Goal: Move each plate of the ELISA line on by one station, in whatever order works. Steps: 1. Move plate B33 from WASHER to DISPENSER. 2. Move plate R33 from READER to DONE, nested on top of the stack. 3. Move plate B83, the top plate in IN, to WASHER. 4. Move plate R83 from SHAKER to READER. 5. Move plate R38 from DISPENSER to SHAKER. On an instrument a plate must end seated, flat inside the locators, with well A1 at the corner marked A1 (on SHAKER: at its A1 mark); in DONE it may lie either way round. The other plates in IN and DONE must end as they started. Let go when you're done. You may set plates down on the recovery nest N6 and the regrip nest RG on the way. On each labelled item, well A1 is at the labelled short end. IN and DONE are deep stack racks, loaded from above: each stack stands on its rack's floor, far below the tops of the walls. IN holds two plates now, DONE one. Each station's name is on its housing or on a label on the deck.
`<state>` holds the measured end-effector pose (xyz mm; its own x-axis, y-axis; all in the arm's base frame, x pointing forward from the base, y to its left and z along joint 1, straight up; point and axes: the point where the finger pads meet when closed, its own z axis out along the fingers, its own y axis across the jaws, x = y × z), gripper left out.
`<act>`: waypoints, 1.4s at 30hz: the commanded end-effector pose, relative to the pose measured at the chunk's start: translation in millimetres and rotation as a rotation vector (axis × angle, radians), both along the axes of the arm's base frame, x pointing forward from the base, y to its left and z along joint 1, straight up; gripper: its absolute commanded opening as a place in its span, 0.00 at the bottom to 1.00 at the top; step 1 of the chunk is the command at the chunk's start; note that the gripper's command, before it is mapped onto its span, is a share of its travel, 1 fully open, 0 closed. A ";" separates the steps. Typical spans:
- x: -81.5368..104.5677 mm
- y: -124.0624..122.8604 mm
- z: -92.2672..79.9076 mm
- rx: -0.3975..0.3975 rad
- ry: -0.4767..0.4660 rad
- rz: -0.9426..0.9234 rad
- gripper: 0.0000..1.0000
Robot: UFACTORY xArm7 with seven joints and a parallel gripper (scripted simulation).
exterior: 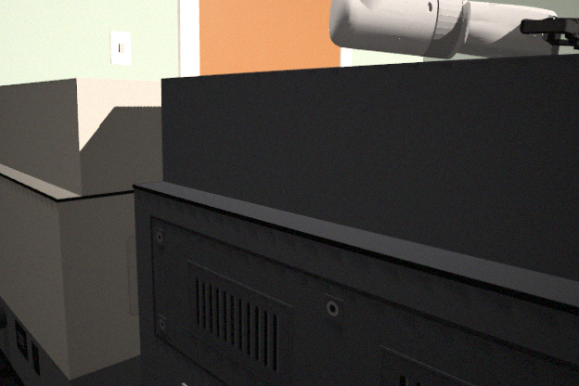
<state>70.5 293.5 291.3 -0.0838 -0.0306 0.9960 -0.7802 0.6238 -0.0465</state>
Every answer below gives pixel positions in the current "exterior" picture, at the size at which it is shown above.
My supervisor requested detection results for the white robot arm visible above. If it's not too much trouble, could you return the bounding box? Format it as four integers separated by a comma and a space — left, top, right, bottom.
329, 0, 465, 58

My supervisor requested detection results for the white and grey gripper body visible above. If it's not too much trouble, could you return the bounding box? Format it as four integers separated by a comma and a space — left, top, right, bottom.
443, 0, 558, 59

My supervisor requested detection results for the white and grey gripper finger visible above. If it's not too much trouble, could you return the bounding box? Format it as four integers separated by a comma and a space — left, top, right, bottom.
542, 33, 561, 55
520, 18, 579, 50

